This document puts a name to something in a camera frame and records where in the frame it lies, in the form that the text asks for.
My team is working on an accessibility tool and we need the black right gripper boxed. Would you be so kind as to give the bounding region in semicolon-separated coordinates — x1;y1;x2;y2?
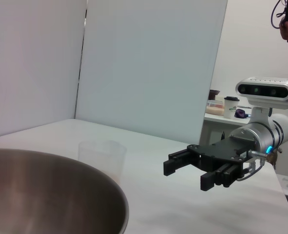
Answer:
163;135;256;192

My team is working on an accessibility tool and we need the clear plastic measuring cup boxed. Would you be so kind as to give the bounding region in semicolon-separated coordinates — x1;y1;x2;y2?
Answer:
78;139;127;186

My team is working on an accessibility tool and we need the stainless steel mixing bowl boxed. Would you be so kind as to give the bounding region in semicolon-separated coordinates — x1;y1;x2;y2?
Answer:
0;148;129;234

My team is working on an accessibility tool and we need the white paper cup black lid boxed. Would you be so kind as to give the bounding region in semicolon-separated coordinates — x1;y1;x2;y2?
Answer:
224;96;240;119

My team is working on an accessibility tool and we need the white side table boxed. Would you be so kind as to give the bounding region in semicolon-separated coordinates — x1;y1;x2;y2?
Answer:
199;105;254;147

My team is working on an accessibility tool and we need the clear plastic food container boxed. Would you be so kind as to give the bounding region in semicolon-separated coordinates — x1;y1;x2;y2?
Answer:
206;99;226;116

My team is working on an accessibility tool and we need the purple crumpled object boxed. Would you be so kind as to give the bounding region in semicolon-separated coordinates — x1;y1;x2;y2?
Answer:
234;109;248;119

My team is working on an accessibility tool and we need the gripper cable with metal plug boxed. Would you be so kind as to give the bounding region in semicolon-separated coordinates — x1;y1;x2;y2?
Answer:
236;150;269;182

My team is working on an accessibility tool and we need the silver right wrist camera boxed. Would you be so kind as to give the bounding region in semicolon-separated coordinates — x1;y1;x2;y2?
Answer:
235;77;288;110

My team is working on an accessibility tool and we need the black controller cable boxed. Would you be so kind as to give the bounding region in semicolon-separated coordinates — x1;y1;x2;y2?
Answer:
270;0;288;30

